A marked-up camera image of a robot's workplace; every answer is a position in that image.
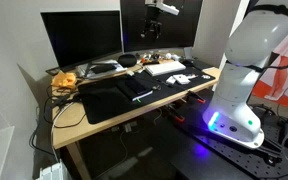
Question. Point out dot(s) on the black computer mouse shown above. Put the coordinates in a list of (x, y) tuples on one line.
[(188, 62)]

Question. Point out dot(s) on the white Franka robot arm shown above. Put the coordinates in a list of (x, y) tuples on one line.
[(240, 86)]

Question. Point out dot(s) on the grey monitor stand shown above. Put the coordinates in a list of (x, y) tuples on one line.
[(188, 53)]

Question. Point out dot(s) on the large black monitor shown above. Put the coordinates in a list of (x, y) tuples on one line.
[(170, 30)]

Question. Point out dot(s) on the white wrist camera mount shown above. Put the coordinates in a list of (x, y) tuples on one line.
[(165, 7)]

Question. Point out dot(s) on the small black monitor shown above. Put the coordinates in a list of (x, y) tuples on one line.
[(80, 36)]

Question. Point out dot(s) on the orange and white poster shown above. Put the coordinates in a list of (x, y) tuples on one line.
[(279, 83)]

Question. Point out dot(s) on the black book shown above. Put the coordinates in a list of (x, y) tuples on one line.
[(134, 87)]

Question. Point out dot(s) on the black device on papers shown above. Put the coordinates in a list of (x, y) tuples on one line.
[(102, 68)]

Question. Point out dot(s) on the orange cloth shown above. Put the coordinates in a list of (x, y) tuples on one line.
[(64, 80)]

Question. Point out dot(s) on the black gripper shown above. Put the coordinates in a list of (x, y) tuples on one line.
[(152, 22)]

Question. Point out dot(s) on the black desk mat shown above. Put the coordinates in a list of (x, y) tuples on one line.
[(104, 100)]

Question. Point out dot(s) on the small white card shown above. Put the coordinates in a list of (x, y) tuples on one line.
[(170, 80)]

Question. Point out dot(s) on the white round figurine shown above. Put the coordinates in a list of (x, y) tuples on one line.
[(168, 56)]

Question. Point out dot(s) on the wooden desk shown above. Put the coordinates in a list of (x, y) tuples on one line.
[(74, 116)]

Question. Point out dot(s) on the pile of small colourful items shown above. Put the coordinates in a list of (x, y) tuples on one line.
[(152, 57)]

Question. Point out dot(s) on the black oval case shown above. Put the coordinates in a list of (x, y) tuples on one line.
[(127, 59)]

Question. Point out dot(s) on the black perforated robot table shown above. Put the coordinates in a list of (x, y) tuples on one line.
[(237, 156)]

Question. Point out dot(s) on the black flat notebook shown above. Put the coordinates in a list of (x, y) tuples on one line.
[(202, 64)]

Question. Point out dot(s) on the white keyboard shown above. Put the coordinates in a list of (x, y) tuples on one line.
[(164, 68)]

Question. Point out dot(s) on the white ribbed box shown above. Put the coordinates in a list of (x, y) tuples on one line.
[(54, 171)]

